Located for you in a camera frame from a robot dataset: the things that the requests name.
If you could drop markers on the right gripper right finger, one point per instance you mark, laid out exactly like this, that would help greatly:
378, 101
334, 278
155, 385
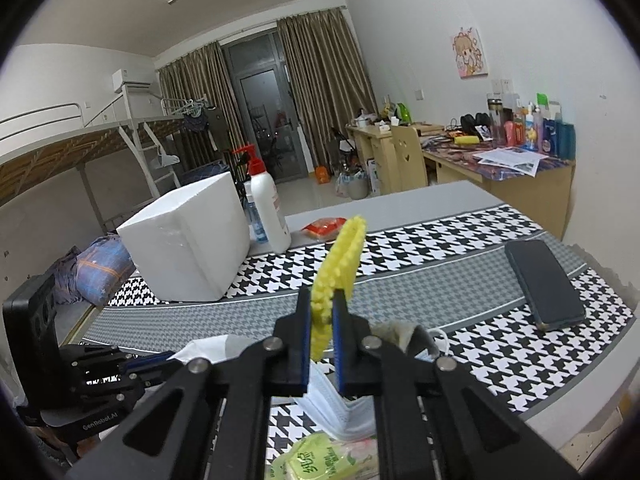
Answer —
435, 420

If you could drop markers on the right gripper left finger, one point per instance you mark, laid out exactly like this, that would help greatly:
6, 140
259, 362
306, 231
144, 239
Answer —
210, 421

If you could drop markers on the blue face mask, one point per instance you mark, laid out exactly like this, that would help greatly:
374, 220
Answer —
342, 419

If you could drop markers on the white foam box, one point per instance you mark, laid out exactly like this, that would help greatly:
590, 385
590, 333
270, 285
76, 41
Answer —
189, 244

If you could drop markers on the yellow silicone scrubber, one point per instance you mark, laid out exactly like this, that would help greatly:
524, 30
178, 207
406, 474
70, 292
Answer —
337, 271

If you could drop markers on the blue plaid quilt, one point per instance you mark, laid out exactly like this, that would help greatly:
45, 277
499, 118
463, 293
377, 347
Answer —
94, 274

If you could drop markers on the houndstooth table runner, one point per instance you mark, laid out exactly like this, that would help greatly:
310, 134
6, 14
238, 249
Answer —
450, 273

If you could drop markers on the black smartphone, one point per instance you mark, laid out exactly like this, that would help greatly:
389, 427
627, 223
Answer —
550, 295

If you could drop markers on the clear blue spray bottle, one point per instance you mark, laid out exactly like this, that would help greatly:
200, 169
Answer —
253, 216

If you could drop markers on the white pump lotion bottle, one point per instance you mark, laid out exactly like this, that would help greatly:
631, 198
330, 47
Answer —
267, 201

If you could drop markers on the red snack packet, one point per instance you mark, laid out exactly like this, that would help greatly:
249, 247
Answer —
324, 228

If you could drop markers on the metal bunk bed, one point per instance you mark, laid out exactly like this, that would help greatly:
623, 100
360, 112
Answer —
40, 144

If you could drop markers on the grey trash bin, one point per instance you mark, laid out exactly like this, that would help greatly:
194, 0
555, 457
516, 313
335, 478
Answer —
357, 185

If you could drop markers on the wooden smiley chair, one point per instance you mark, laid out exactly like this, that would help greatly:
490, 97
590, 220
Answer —
410, 160

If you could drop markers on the wooden desk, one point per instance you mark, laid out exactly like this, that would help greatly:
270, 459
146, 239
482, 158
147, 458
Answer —
377, 153
545, 198

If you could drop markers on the orange floor object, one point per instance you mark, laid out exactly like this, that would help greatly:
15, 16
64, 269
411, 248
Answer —
322, 175

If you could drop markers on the white papers on desk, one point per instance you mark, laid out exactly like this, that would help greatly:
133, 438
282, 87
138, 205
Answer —
520, 161

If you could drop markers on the far wooden desk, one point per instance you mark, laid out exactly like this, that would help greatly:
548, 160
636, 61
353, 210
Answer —
377, 153

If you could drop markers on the left brown curtain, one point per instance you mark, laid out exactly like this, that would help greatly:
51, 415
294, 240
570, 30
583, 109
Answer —
203, 76

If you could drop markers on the brown curtain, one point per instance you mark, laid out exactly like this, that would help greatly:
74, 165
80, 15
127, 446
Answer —
329, 80
203, 76

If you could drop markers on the blue toiletry bottles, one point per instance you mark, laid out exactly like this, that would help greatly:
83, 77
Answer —
546, 132

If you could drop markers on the white air conditioner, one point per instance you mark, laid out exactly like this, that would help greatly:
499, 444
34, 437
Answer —
132, 81

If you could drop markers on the glass balcony door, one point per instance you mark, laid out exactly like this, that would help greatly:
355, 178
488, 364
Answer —
260, 82

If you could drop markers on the right brown curtain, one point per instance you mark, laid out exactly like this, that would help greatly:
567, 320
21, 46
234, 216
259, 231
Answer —
329, 80

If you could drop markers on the anime girl poster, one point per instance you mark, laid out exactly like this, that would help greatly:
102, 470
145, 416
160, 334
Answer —
469, 53

